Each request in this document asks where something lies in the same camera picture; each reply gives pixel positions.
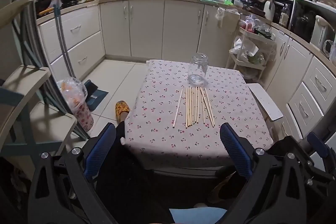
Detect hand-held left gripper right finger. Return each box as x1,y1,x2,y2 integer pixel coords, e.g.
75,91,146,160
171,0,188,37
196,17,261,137
219,123,315,224

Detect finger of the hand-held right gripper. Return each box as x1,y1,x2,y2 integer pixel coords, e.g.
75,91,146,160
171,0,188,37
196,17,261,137
307,132,336,188
268,135,315,186

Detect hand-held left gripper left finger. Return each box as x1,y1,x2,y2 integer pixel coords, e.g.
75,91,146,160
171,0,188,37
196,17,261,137
28,123,117,224

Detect group of wooden chopsticks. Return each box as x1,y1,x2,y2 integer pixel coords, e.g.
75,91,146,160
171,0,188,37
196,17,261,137
172,86,215,129

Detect clear glass jar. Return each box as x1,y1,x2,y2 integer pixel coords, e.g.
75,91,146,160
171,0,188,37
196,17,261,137
188,53,210,86

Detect person's leg in dark pants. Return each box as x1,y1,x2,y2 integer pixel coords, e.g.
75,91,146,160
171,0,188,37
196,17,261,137
96,120,171,224

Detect pink patterned bin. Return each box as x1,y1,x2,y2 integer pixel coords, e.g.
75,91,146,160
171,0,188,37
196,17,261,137
73,102,94,131

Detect white stool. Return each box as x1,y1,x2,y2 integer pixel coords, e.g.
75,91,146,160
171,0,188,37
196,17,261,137
247,83,284,122

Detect orange patterned slipper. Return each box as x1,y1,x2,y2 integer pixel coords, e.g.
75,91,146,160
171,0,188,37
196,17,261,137
115,101,131,119

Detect dark blue dustpan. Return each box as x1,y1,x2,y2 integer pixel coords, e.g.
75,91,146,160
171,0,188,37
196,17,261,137
83,80,109,111

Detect clear plastic bag with oranges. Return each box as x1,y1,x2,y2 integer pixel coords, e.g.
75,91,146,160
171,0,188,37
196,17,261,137
57,77,88,109

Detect cherry print tablecloth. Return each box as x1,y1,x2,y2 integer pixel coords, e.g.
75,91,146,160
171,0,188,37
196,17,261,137
121,59,275,169

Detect light blue cloth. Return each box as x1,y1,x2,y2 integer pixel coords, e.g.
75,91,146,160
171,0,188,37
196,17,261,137
169,208,227,224

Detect wooden chair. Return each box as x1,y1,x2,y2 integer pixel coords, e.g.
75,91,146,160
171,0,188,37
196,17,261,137
0,0,87,180

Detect white plastic bags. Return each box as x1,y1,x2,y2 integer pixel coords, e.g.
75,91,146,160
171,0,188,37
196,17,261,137
229,38,264,64

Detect white trolley cart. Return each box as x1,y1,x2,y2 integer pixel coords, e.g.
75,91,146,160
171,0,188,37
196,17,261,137
226,27,277,85

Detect white electric water boiler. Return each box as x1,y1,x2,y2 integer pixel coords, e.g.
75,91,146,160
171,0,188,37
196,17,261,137
310,15,336,48

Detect bagged food with red lids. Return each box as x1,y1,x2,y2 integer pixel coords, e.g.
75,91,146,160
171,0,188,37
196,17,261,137
239,14,272,38

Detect black countertop oven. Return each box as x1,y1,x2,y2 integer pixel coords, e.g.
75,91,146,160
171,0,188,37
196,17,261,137
289,0,323,43

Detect clear plastic bottle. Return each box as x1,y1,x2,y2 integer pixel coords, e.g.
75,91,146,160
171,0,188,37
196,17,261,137
279,4,290,28

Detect white hanging trash bin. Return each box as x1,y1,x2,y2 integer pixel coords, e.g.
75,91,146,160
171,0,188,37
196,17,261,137
216,7,241,30

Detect cream base cabinets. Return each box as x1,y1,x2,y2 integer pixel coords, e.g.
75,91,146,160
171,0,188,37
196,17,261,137
37,0,336,140

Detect white thermos jug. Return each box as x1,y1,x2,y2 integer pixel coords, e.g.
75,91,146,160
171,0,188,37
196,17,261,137
263,0,276,21

